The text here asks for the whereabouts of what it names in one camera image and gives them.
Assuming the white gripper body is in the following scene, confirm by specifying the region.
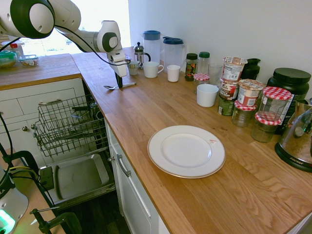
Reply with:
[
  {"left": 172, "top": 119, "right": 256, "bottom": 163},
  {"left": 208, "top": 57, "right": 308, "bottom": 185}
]
[{"left": 108, "top": 51, "right": 129, "bottom": 78}]

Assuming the silver metal spoon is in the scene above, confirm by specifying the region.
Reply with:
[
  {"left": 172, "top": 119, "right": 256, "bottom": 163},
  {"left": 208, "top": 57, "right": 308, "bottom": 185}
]
[{"left": 103, "top": 82, "right": 137, "bottom": 91}]

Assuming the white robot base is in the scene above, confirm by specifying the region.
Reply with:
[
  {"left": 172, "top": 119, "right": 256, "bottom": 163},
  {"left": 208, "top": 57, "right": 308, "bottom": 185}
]
[{"left": 0, "top": 168, "right": 29, "bottom": 234}]

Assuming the open grey dishwasher door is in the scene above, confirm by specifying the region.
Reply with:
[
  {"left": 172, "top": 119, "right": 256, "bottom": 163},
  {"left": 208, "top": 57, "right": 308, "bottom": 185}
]
[{"left": 38, "top": 153, "right": 117, "bottom": 208}]

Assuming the small patterned cup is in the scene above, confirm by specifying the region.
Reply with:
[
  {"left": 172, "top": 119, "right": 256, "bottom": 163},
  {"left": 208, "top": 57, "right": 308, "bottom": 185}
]
[{"left": 127, "top": 60, "right": 141, "bottom": 76}]

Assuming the glass French press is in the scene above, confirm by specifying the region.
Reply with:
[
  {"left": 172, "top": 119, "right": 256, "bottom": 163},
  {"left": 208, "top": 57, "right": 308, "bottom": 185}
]
[{"left": 133, "top": 41, "right": 152, "bottom": 71}]

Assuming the tall pitcher with blue lid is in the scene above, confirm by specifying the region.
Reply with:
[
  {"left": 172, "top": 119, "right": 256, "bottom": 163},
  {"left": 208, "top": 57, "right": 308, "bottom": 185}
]
[{"left": 142, "top": 30, "right": 162, "bottom": 65}]

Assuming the black utensil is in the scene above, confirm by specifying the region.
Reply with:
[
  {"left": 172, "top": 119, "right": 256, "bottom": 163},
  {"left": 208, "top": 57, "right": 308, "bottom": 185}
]
[{"left": 70, "top": 105, "right": 92, "bottom": 118}]

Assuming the white ribbed cup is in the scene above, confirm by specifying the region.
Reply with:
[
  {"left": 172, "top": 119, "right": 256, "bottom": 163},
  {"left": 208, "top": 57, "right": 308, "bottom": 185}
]
[{"left": 166, "top": 64, "right": 181, "bottom": 83}]

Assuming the spouted pitcher with blue lid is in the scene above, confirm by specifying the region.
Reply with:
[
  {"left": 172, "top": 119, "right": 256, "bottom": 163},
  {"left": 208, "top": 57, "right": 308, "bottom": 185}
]
[{"left": 162, "top": 36, "right": 187, "bottom": 73}]

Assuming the bright window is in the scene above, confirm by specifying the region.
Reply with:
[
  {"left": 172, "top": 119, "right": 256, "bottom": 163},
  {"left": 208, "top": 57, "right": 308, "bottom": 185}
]
[{"left": 18, "top": 0, "right": 129, "bottom": 57}]

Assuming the spice jar with dark lid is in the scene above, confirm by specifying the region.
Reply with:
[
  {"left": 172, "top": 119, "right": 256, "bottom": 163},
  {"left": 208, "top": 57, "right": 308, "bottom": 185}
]
[{"left": 184, "top": 53, "right": 198, "bottom": 82}]

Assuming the small jar with gingham lid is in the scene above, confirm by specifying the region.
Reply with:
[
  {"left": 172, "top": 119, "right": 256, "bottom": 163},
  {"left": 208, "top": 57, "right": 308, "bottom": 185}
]
[{"left": 193, "top": 73, "right": 211, "bottom": 95}]

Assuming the clear jar with green lid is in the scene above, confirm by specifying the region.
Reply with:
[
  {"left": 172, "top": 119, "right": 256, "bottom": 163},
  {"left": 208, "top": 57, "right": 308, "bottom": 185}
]
[{"left": 197, "top": 51, "right": 211, "bottom": 75}]

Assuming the wide white cup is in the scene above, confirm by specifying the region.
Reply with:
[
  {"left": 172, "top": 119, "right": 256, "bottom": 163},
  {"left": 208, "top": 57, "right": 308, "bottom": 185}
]
[{"left": 196, "top": 83, "right": 220, "bottom": 108}]

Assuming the clear plastic food container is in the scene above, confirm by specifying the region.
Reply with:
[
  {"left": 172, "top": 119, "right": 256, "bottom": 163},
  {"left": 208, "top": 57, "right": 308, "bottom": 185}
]
[{"left": 19, "top": 54, "right": 40, "bottom": 68}]

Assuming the clear drinking glass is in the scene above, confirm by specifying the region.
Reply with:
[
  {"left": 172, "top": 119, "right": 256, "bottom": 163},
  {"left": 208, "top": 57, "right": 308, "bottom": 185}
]
[{"left": 208, "top": 63, "right": 224, "bottom": 86}]

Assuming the white plate with gold rim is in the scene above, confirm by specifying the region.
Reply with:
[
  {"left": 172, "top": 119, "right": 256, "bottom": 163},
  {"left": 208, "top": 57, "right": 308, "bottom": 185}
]
[{"left": 147, "top": 125, "right": 227, "bottom": 179}]

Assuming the white bottle with red cap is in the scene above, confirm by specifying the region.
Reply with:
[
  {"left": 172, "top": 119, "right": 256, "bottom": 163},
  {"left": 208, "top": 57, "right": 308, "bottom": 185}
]
[{"left": 9, "top": 42, "right": 25, "bottom": 58}]

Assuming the white cabinet with drawers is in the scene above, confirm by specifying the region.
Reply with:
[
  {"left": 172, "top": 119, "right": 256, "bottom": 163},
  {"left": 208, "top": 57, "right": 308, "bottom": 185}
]
[{"left": 0, "top": 77, "right": 91, "bottom": 161}]

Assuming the dark green cup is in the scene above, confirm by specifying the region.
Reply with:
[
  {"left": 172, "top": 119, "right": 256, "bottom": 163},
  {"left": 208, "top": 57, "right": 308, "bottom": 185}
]
[{"left": 217, "top": 93, "right": 236, "bottom": 117}]

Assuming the oatmeal cup with red label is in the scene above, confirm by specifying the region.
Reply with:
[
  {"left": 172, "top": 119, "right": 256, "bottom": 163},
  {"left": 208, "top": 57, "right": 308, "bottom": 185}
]
[{"left": 219, "top": 78, "right": 240, "bottom": 101}]

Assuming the container with green lid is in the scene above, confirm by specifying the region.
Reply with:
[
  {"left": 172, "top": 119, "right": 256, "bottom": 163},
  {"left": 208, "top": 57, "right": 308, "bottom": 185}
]
[{"left": 0, "top": 50, "right": 19, "bottom": 69}]

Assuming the oatmeal cup with white label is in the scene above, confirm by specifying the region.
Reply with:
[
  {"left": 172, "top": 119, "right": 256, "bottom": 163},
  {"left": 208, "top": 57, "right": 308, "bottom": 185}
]
[{"left": 221, "top": 56, "right": 249, "bottom": 81}]

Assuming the dark green clamp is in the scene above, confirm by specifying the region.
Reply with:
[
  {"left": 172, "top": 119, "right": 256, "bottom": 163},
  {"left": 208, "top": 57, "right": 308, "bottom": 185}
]
[
  {"left": 29, "top": 208, "right": 83, "bottom": 234},
  {"left": 0, "top": 150, "right": 40, "bottom": 182}
]

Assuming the glass jar with gingham lid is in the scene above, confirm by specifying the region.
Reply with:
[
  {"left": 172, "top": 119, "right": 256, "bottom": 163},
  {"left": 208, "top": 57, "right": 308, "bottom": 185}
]
[
  {"left": 250, "top": 111, "right": 282, "bottom": 144},
  {"left": 257, "top": 86, "right": 293, "bottom": 122},
  {"left": 231, "top": 99, "right": 258, "bottom": 128}
]

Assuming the oatmeal cup with brown lid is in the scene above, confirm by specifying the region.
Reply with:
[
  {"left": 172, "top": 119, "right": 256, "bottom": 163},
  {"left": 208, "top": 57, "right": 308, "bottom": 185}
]
[{"left": 236, "top": 78, "right": 266, "bottom": 107}]

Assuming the black vase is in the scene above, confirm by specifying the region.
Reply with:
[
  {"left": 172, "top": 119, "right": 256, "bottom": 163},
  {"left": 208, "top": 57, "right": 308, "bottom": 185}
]
[{"left": 240, "top": 58, "right": 262, "bottom": 81}]

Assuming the large black tub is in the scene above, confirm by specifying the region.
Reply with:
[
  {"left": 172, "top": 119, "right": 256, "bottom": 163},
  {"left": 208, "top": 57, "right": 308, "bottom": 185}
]
[{"left": 266, "top": 67, "right": 312, "bottom": 136}]

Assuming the steel electric kettle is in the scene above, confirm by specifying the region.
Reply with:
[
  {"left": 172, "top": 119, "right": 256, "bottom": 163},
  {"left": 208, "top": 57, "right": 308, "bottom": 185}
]
[{"left": 274, "top": 97, "right": 312, "bottom": 174}]

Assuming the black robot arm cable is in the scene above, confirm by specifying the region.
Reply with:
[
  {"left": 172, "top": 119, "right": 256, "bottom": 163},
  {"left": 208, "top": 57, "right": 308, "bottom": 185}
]
[{"left": 53, "top": 23, "right": 129, "bottom": 67}]

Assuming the white mug with handle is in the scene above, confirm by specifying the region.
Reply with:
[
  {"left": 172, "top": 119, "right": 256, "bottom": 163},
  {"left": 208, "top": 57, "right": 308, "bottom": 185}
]
[{"left": 142, "top": 61, "right": 165, "bottom": 79}]

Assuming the silver drawer handle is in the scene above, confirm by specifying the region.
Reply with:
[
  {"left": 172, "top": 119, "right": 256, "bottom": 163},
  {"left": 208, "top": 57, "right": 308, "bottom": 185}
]
[{"left": 38, "top": 98, "right": 63, "bottom": 106}]

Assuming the grey wire dishwasher rack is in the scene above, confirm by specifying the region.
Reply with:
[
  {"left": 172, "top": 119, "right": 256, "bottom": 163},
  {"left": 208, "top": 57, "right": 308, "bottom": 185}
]
[{"left": 33, "top": 95, "right": 108, "bottom": 158}]

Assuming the silver cabinet bar handle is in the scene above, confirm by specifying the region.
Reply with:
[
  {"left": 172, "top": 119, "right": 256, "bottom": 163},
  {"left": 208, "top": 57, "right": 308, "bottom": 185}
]
[{"left": 116, "top": 154, "right": 132, "bottom": 178}]

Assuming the white cabinet with bar handle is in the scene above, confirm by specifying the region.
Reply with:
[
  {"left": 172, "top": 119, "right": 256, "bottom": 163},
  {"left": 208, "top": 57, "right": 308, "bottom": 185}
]
[{"left": 104, "top": 118, "right": 171, "bottom": 234}]

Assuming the yellow cable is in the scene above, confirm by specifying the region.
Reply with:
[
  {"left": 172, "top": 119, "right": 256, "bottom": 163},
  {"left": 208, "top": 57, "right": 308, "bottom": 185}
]
[{"left": 6, "top": 165, "right": 41, "bottom": 183}]

